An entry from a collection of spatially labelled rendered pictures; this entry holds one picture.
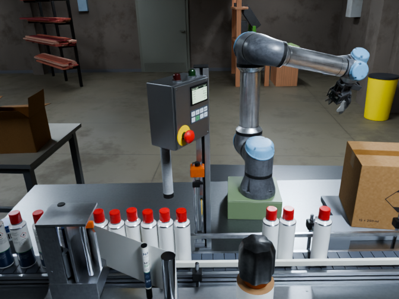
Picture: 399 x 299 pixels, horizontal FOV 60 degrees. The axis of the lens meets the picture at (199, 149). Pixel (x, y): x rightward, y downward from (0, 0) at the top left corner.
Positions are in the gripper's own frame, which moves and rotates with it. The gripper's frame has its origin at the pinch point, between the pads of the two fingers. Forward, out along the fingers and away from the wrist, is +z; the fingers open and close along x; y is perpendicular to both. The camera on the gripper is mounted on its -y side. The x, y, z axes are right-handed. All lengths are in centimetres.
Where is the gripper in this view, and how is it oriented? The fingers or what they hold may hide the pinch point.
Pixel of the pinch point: (335, 107)
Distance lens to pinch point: 188.4
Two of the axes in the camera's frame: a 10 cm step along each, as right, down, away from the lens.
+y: -8.6, 4.0, -3.1
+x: 5.1, 7.1, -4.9
